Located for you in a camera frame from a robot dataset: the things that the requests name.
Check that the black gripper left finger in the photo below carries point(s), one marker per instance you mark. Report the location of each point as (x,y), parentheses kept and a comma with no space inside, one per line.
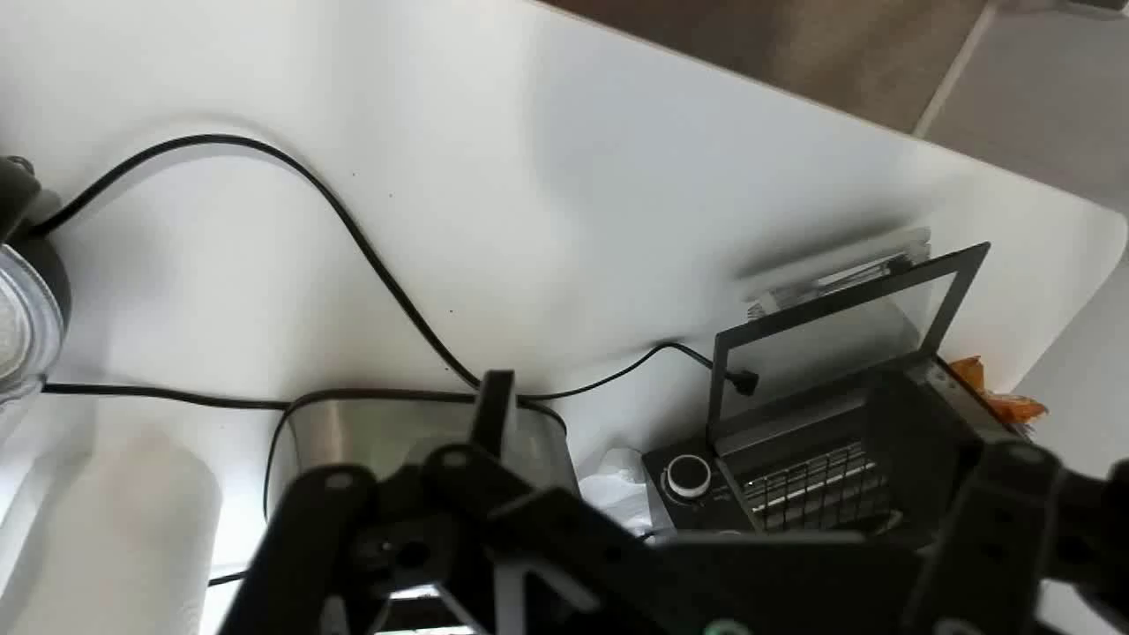
(321,529)

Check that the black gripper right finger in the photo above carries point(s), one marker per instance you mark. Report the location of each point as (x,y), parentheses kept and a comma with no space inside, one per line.
(988,517)

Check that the black toaster oven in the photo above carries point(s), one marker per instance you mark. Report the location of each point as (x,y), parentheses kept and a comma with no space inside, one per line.
(825,409)

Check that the silver metal toaster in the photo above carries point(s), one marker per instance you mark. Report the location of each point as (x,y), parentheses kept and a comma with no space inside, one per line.
(376,434)

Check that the orange crinkled wrapper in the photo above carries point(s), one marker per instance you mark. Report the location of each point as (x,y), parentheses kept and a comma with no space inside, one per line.
(1000,407)

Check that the clear blender jar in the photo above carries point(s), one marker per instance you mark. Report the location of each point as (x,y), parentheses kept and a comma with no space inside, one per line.
(28,303)

